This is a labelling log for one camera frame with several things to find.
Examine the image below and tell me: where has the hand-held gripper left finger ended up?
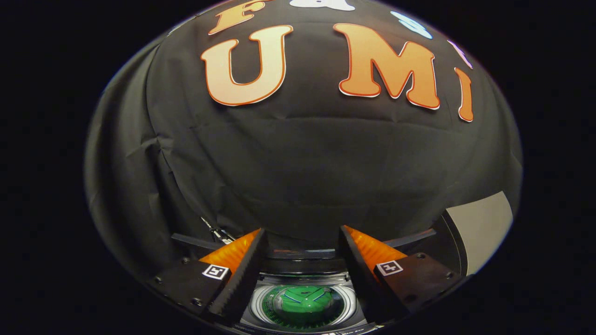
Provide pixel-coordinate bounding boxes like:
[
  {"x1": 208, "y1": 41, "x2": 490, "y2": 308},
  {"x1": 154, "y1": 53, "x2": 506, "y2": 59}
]
[{"x1": 147, "y1": 228, "x2": 268, "y2": 324}]

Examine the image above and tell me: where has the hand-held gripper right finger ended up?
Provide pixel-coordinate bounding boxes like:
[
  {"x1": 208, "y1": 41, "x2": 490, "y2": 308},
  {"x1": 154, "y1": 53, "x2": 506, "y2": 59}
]
[{"x1": 338, "y1": 225, "x2": 466, "y2": 324}]

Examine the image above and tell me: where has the grey washing machine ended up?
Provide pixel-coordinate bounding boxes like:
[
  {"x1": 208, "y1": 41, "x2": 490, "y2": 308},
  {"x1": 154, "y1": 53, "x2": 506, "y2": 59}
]
[{"x1": 230, "y1": 258, "x2": 382, "y2": 335}]

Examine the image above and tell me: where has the green polo shirt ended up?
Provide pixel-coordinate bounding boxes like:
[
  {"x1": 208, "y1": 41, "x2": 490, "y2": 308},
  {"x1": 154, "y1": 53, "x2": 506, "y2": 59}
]
[{"x1": 263, "y1": 286, "x2": 344, "y2": 326}]

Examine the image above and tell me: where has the dark transparent washing machine lid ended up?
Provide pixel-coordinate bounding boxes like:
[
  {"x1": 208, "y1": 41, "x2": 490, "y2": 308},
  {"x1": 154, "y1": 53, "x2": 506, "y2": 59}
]
[{"x1": 170, "y1": 227, "x2": 440, "y2": 275}]

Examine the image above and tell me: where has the grey cabinet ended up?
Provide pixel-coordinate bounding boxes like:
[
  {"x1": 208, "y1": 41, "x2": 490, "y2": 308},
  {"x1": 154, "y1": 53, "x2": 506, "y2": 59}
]
[{"x1": 440, "y1": 191, "x2": 514, "y2": 276}]

